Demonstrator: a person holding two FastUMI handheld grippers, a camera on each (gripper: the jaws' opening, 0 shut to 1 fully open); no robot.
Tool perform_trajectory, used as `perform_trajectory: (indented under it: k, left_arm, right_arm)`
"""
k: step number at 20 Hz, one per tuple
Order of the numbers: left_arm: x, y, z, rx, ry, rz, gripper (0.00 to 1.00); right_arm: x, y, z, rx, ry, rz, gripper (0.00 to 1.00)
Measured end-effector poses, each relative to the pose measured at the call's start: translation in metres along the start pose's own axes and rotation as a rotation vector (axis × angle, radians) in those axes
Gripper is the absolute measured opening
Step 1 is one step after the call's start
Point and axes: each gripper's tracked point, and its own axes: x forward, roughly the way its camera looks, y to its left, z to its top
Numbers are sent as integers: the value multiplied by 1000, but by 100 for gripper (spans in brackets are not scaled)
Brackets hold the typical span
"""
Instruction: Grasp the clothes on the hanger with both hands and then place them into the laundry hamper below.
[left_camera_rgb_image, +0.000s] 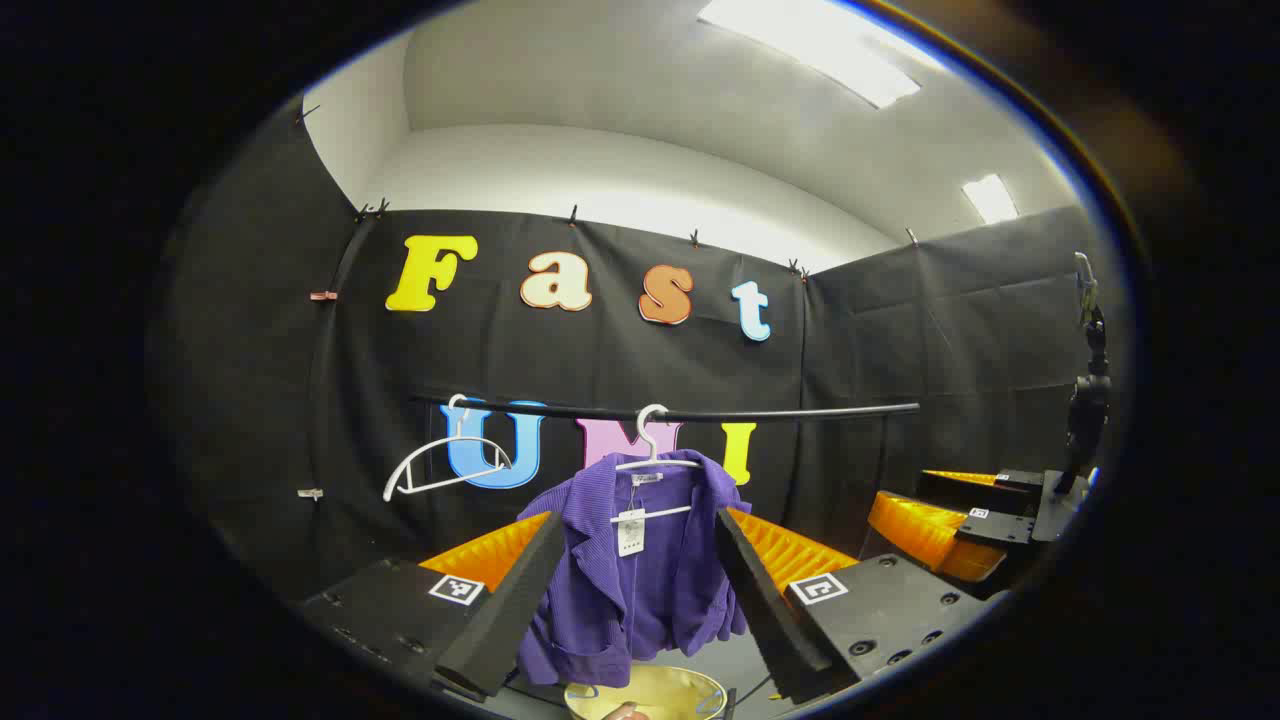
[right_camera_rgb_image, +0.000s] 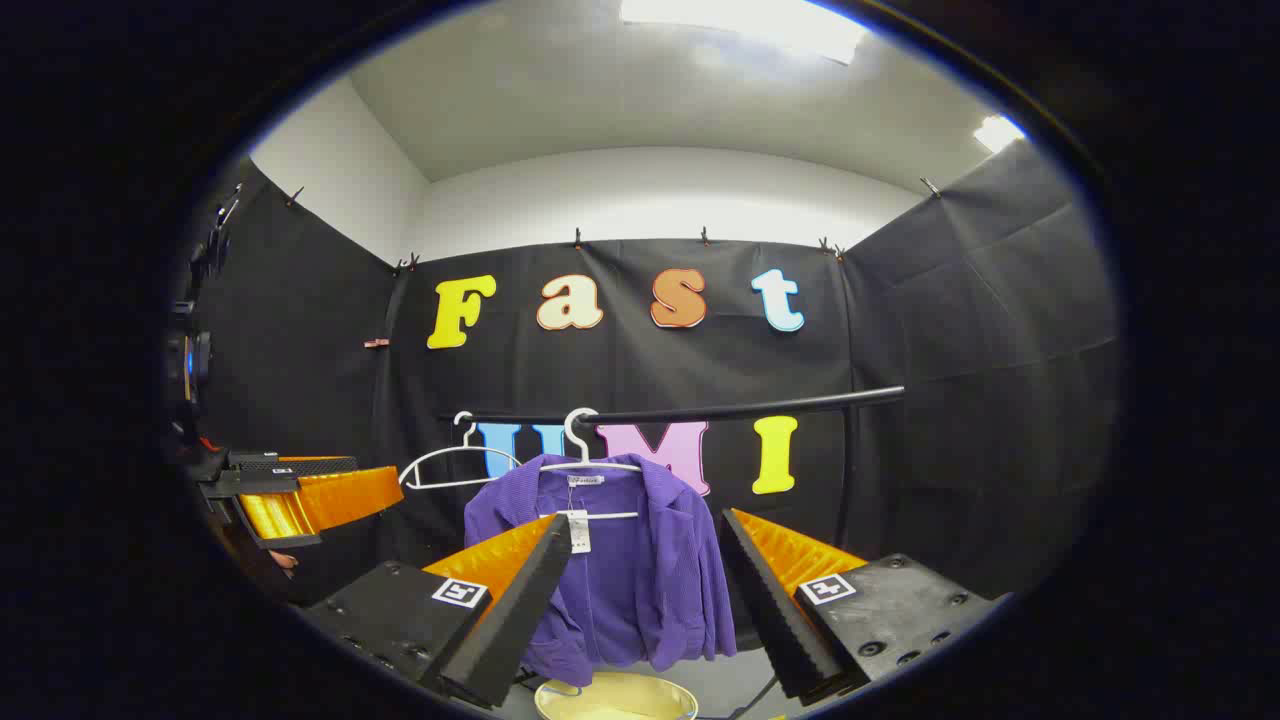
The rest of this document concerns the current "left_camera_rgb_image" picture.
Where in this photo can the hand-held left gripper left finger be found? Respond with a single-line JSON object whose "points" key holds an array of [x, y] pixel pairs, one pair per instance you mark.
{"points": [[490, 640]]}

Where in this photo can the white plastic clothes hanger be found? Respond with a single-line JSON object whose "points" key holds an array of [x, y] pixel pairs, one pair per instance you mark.
{"points": [[440, 448], [660, 463]]}

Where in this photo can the purple ribbed jacket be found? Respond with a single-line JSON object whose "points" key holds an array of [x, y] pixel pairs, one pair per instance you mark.
{"points": [[600, 560]]}

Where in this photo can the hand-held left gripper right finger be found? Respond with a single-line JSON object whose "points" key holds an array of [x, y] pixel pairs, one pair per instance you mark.
{"points": [[770, 620]]}

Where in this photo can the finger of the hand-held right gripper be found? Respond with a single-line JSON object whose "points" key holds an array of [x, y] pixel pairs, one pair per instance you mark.
{"points": [[930, 535], [960, 488]]}

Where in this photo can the large ceiling light panel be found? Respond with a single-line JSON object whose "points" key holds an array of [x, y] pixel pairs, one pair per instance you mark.
{"points": [[810, 45]]}

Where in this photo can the black backdrop cloth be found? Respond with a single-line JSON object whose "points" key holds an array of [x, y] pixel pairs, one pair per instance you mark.
{"points": [[620, 350]]}

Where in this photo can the small ceiling light panel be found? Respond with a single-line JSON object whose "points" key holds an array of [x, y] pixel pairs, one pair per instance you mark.
{"points": [[990, 198]]}

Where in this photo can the black clothes rail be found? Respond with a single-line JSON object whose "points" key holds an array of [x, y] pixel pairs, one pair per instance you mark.
{"points": [[800, 412]]}

